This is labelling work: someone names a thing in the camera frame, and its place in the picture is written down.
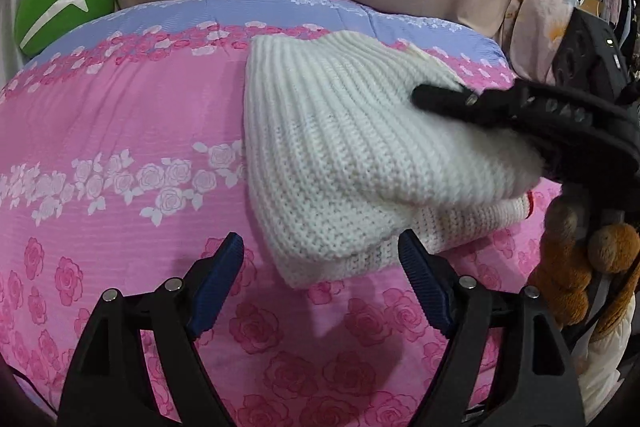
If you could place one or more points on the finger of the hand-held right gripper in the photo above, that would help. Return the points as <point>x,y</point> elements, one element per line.
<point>450,98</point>

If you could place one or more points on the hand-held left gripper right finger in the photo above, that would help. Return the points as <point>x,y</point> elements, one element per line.
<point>425,292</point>

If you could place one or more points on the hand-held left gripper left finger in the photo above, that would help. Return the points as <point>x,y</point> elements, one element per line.
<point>217,287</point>

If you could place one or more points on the white red navy knitted sweater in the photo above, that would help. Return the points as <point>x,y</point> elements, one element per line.
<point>325,157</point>

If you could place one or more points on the person's right hand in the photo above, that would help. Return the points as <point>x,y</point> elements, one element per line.
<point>560,277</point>

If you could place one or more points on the floral white pillow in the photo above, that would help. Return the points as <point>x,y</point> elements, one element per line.
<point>535,7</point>

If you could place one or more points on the pink floral bed sheet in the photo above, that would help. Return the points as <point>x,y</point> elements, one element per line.
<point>125,117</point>

